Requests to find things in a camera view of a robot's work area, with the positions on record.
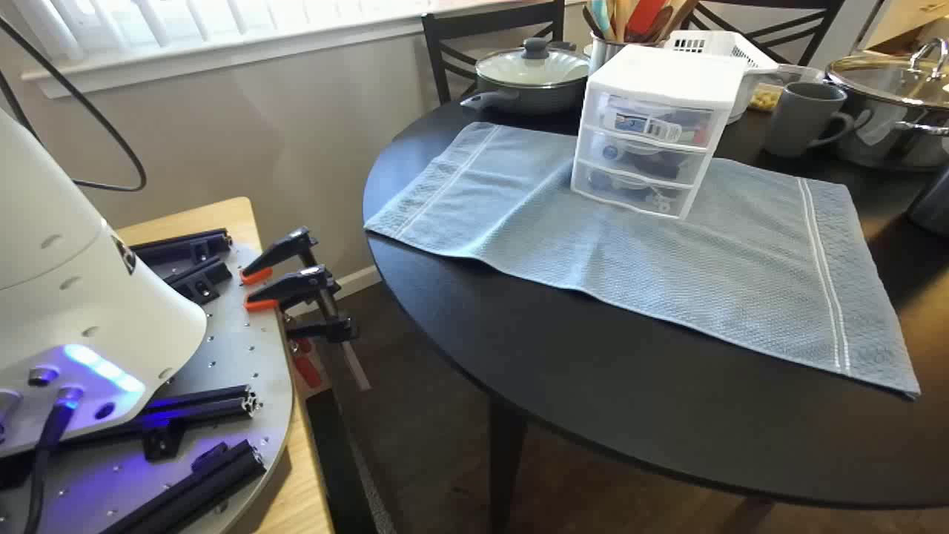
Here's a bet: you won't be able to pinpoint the dark frying pan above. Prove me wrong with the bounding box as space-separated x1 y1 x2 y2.
456 83 589 130

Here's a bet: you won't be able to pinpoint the white labelled bottle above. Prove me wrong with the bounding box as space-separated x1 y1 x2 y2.
602 102 696 147

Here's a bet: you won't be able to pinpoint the black aluminium extrusion bar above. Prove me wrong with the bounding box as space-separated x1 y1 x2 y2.
98 440 269 534
86 384 261 463

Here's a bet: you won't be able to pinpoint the plugged base cable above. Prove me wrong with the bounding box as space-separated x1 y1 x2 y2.
20 385 80 534

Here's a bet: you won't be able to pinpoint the black orange bar clamp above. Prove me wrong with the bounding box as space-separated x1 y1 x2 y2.
242 262 376 396
238 227 322 290

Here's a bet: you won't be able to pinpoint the teal spatula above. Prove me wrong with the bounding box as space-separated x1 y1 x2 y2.
582 4 610 43

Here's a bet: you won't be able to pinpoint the red spatula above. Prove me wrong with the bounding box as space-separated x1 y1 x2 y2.
623 0 672 46

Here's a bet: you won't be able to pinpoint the stainless steel pot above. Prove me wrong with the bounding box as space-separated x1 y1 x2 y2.
828 49 949 172

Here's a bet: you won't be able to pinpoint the blue grey towel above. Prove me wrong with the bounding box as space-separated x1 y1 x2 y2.
361 120 926 400

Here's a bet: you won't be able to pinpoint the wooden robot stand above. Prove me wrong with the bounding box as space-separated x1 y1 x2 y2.
116 194 334 534

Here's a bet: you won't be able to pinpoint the white window sill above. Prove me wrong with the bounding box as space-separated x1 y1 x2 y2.
18 16 429 102

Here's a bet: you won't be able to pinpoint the black extrusion bracket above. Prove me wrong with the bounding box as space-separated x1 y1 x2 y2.
129 230 238 310

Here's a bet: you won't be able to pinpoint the clear drawer with label pack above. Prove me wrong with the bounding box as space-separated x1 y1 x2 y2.
585 87 731 152

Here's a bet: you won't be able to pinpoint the wooden spoon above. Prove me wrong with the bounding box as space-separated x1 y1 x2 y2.
602 0 634 46

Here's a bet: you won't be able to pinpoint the metal utensil holder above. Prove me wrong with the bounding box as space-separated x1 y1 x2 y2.
588 35 628 71

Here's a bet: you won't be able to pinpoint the white window blinds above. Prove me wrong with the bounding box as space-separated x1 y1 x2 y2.
0 0 439 65

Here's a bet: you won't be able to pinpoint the wooden spatula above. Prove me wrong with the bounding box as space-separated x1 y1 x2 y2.
659 0 699 43

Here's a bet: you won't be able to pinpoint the grey robot mounting plate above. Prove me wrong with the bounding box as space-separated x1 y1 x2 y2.
0 240 297 534

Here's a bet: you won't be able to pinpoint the glass pot lid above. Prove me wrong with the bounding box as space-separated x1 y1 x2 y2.
828 34 949 108

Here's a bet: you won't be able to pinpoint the dark grey mug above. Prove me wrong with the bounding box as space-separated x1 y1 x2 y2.
761 81 857 160

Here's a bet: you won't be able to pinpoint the clear drawer with dark items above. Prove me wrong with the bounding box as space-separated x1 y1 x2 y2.
570 160 703 224

